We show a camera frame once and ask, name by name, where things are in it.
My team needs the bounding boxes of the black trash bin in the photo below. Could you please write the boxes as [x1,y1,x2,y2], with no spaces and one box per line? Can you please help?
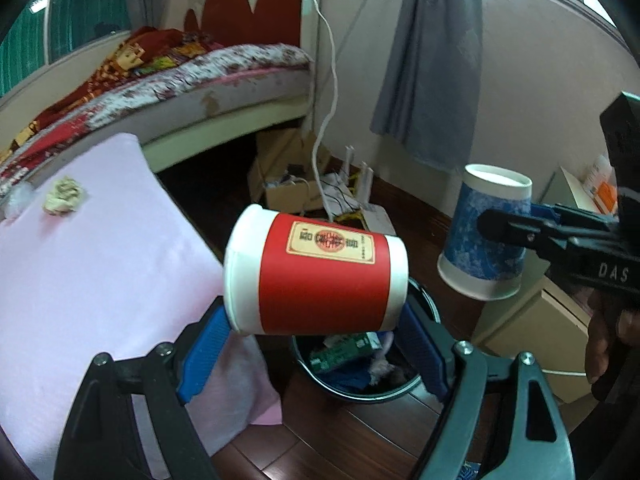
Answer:
[290,277,443,406]

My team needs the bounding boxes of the white crumpled plastic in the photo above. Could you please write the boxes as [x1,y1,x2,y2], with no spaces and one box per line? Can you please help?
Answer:
[2,182,36,221]

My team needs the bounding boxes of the red and white headboard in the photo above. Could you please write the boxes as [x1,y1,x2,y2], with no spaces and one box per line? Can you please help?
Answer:
[182,0,321,61]

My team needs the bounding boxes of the white tissue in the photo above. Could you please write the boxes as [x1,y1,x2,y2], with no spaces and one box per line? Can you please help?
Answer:
[367,332,401,386]

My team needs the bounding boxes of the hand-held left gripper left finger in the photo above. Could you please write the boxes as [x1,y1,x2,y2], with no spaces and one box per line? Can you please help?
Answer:
[52,296,233,480]

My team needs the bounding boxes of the red paper cup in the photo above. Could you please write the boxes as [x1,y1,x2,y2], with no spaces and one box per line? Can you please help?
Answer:
[222,204,410,337]

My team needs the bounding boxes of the window with green glass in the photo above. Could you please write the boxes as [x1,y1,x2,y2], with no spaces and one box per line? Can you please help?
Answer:
[0,0,131,96]

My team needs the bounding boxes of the white and orange box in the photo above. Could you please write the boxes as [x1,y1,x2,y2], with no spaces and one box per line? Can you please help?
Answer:
[542,152,621,213]

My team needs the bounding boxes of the pink table cloth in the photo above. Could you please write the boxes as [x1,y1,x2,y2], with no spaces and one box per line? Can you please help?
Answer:
[0,132,283,480]

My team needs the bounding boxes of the white low cabinet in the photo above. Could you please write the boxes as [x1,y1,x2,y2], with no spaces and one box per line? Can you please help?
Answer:
[472,275,596,406]

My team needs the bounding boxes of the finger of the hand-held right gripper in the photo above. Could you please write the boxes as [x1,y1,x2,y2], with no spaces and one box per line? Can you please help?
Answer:
[476,208,572,261]
[530,201,621,227]

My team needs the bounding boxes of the person's right hand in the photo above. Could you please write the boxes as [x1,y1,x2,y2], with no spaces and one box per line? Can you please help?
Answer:
[585,290,640,386]

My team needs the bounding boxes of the white router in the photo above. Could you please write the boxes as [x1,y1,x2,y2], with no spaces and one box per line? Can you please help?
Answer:
[320,145,396,236]

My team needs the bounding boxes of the green carton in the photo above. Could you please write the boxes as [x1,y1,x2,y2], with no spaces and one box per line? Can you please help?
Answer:
[307,332,381,372]

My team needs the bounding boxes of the blue paper cup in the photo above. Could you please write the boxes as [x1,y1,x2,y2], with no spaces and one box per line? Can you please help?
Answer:
[436,163,533,302]

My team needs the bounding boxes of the white hanging cable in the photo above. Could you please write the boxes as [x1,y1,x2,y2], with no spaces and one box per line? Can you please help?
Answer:
[292,0,341,221]

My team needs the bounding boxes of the beige crumpled tissue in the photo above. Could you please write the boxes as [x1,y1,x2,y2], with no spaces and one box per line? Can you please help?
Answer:
[44,176,87,217]

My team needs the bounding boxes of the blue bag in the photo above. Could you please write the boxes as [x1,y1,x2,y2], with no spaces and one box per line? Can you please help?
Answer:
[320,360,372,393]

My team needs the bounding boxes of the red patterned blanket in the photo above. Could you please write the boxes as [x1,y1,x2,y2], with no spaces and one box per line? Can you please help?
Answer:
[10,26,213,161]

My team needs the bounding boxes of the bed with floral sheet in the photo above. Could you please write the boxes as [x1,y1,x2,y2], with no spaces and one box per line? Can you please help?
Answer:
[0,42,316,196]

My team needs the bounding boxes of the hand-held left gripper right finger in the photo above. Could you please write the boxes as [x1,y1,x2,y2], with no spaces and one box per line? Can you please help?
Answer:
[395,302,576,480]

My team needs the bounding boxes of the cardboard box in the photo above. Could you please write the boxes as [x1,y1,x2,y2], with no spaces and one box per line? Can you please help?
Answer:
[248,127,331,213]

